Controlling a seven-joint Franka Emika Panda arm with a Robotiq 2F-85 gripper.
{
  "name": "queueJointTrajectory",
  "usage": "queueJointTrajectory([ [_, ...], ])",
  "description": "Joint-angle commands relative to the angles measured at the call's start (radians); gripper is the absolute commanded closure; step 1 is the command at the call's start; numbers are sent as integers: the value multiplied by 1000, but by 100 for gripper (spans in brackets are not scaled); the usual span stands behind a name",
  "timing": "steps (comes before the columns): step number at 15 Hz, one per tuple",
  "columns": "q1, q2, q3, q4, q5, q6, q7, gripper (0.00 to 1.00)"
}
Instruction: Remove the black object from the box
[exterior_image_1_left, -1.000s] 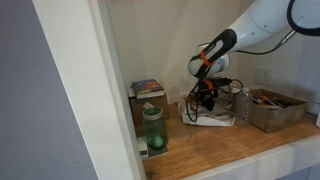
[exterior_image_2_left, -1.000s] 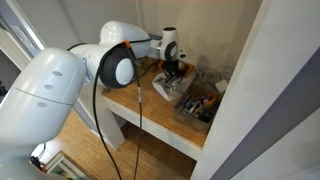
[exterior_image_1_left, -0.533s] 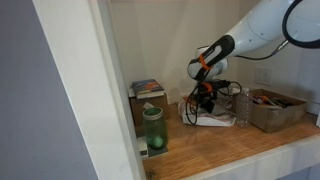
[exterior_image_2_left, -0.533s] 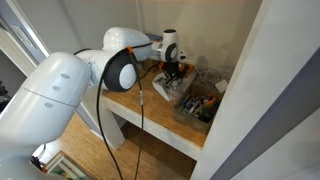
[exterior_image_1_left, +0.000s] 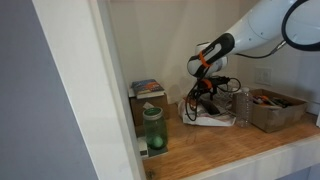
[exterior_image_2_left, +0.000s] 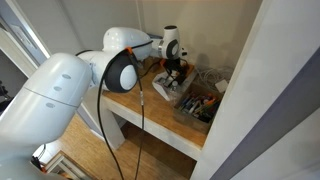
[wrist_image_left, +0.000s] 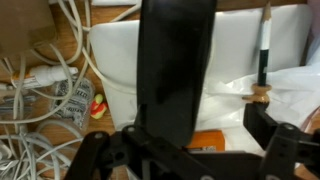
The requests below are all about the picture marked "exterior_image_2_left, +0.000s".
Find thin black cable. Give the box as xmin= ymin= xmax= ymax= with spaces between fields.
xmin=128 ymin=49 xmax=146 ymax=180

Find black stand equipment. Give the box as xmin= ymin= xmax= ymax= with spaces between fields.
xmin=0 ymin=79 xmax=15 ymax=112

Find orange tray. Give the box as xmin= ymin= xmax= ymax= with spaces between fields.
xmin=159 ymin=58 xmax=196 ymax=81

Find bundle of white cables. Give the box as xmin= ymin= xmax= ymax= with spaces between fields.
xmin=193 ymin=65 xmax=235 ymax=92

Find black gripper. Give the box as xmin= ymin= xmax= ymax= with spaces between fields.
xmin=163 ymin=58 xmax=188 ymax=89

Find orange and black connector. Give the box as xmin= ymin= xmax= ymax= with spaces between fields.
xmin=30 ymin=154 xmax=47 ymax=174

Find cardboard box of pens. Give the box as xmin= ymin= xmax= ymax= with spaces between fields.
xmin=173 ymin=83 xmax=225 ymax=135

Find white power adapter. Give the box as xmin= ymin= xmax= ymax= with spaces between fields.
xmin=214 ymin=79 xmax=230 ymax=94

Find framed picture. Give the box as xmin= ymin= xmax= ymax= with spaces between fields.
xmin=44 ymin=151 xmax=95 ymax=180

